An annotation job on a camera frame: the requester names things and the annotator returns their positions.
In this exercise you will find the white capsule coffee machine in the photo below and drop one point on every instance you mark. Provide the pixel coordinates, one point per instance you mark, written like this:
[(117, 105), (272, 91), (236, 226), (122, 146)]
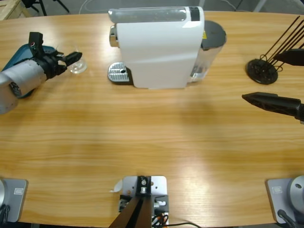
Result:
[(156, 52)]

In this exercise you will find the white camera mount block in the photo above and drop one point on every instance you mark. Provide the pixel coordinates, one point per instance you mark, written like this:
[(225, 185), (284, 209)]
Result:
[(159, 184)]

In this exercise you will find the white peeling sticker tab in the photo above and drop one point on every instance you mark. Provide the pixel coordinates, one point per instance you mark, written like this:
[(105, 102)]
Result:
[(117, 186)]

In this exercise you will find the clear glass cup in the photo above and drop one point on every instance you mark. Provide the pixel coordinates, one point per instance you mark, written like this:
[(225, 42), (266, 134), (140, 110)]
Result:
[(78, 69)]

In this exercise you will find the clear water tank grey lid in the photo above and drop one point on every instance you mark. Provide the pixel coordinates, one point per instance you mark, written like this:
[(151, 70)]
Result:
[(213, 33)]

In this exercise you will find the dark camera post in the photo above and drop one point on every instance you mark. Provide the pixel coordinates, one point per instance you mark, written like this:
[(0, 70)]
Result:
[(135, 213)]

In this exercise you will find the teal plastic tray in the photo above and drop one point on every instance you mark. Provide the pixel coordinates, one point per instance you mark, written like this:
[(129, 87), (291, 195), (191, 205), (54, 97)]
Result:
[(21, 53)]

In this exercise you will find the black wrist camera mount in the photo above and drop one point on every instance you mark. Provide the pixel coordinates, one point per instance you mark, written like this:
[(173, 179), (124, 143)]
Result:
[(35, 41)]

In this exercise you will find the metal drip tray grate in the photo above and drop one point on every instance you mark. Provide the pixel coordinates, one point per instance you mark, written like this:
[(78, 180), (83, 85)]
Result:
[(117, 72)]

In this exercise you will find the arm grey base plate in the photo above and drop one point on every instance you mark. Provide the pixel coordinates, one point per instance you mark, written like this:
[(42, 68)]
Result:
[(278, 199), (16, 202)]

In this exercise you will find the black capsule holder with rods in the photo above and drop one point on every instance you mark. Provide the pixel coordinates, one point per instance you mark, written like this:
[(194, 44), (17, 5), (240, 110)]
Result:
[(255, 69)]

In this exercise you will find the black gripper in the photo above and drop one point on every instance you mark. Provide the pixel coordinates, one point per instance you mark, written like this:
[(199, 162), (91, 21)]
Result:
[(51, 66), (302, 121)]

